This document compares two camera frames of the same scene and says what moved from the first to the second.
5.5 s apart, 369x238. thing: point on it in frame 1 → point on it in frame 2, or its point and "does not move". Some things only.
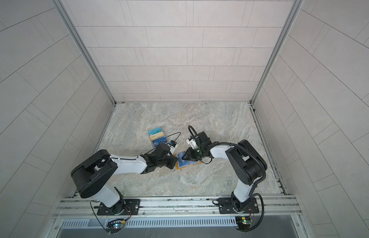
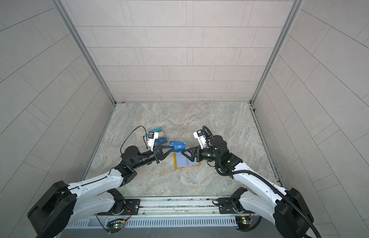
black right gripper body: [196, 154] does not move
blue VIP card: [182, 163] → [179, 147]
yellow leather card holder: [181, 163] does not move
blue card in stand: [161, 140] does not move
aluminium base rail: [177, 207] does not move
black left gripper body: [167, 162] → [153, 156]
